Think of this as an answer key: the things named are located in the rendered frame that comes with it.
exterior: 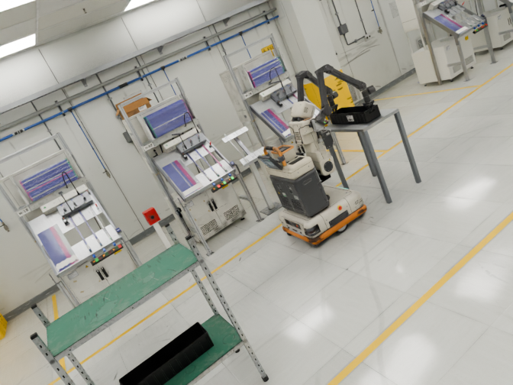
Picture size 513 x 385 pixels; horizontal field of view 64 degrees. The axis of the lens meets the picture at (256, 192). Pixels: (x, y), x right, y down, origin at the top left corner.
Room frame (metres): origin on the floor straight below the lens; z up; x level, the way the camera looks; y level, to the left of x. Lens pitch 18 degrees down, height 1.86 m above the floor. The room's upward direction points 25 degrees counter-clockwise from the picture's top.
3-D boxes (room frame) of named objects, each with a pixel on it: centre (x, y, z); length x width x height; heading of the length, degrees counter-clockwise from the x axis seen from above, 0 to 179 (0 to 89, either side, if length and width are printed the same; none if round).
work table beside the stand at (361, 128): (4.01, -1.23, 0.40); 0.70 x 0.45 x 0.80; 18
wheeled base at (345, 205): (3.77, -0.50, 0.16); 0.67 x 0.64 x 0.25; 108
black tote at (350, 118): (4.01, -1.21, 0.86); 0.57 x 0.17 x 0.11; 18
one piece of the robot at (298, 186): (3.74, -0.41, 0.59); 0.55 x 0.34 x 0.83; 18
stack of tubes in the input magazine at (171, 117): (4.98, 0.57, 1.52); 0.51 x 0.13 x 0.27; 113
